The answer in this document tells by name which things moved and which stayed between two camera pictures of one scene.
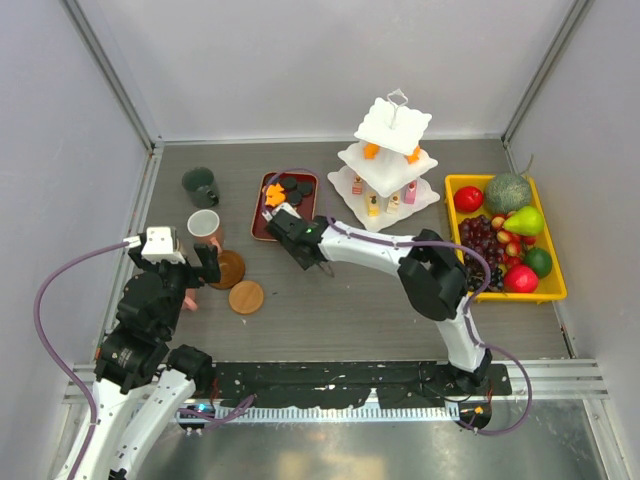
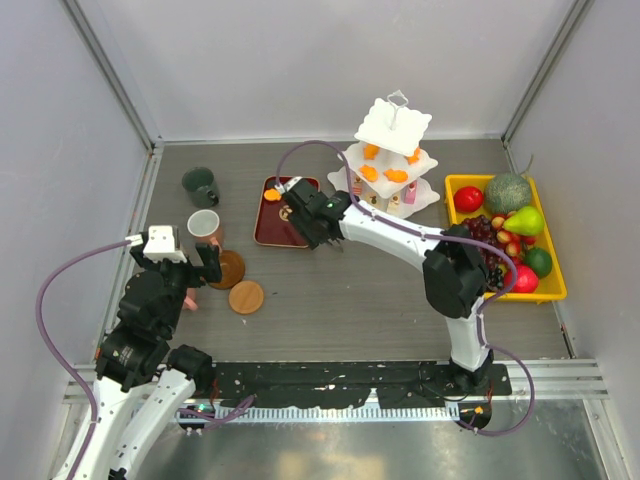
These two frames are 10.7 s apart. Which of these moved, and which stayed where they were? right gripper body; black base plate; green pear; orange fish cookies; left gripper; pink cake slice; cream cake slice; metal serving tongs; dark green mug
Moved: right gripper body; orange fish cookies; metal serving tongs
Stayed: left gripper; cream cake slice; black base plate; green pear; pink cake slice; dark green mug
